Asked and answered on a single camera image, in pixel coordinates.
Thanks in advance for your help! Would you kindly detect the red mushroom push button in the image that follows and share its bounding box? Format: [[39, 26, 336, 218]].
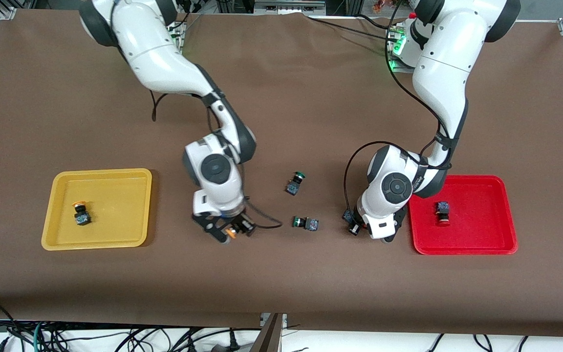
[[342, 209, 363, 237], [434, 200, 451, 227]]

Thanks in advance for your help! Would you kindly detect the green push button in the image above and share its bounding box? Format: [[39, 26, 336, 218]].
[[284, 171, 307, 196], [291, 215, 319, 232]]

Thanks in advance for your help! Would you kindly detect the red plastic tray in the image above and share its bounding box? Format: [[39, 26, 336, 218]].
[[406, 175, 519, 256]]

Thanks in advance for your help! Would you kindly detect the yellow plastic tray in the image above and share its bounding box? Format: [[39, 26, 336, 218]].
[[41, 168, 153, 251]]

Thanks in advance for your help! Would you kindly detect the brown table cloth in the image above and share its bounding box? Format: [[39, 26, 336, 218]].
[[0, 9, 563, 338]]

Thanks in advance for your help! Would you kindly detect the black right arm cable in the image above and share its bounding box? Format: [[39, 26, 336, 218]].
[[151, 90, 283, 230]]

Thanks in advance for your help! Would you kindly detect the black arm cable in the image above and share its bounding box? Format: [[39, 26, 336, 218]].
[[343, 0, 458, 213], [151, 90, 283, 230]]

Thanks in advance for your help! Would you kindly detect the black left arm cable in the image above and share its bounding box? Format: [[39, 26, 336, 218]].
[[343, 0, 458, 213]]

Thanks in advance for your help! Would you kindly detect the metal table frame post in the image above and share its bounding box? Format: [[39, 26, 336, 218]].
[[250, 313, 288, 352]]

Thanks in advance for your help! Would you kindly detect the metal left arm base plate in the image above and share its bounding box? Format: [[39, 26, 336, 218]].
[[387, 27, 416, 74]]

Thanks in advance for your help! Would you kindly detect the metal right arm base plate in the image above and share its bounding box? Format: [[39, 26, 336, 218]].
[[168, 20, 185, 53]]

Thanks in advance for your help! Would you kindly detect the long black table cable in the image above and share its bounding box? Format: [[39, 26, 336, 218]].
[[304, 16, 399, 44]]

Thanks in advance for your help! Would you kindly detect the short black table cable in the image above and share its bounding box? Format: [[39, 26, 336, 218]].
[[357, 14, 392, 30]]

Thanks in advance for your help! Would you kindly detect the wide aluminium frame profile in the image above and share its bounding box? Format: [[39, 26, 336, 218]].
[[255, 0, 326, 15]]

